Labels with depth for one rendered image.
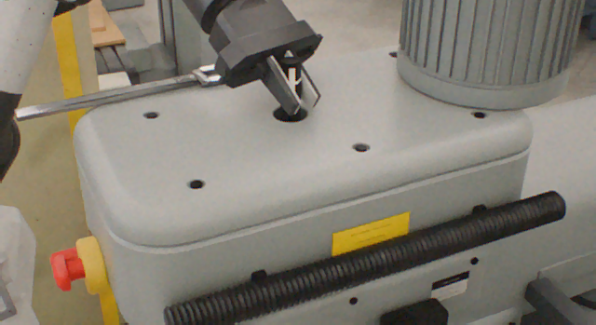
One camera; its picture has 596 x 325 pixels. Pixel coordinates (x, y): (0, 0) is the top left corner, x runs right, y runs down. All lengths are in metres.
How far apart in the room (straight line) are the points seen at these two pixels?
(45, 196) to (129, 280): 2.11
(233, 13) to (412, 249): 0.30
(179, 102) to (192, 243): 0.21
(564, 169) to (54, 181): 2.08
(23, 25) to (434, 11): 0.56
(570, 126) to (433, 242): 0.40
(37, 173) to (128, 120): 1.97
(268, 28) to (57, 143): 1.98
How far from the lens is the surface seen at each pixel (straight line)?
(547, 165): 1.02
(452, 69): 0.84
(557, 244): 1.02
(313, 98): 0.79
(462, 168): 0.80
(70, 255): 0.94
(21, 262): 1.15
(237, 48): 0.77
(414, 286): 0.88
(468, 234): 0.81
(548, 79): 0.87
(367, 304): 0.85
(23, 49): 1.11
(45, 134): 2.71
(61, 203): 2.86
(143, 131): 0.79
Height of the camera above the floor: 2.28
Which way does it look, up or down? 32 degrees down
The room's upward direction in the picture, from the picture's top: straight up
